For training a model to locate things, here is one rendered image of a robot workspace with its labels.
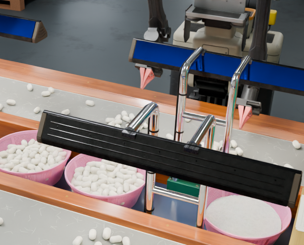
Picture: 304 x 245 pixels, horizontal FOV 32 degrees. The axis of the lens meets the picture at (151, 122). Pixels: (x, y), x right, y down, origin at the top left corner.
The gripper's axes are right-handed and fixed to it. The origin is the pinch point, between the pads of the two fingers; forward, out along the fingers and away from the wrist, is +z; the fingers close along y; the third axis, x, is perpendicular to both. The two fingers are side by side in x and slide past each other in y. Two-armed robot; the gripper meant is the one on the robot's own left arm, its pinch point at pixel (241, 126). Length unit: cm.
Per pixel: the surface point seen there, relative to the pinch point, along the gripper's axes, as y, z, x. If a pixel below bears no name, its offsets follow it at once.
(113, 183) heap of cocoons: -31, 35, -20
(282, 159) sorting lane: 16.2, 7.1, 3.9
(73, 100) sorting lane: -69, 2, 8
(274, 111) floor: -8, -80, 178
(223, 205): 4.1, 32.4, -17.7
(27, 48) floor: -223, -96, 189
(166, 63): -23.8, -5.4, -28.3
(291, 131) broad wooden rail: 16.3, -6.6, 12.6
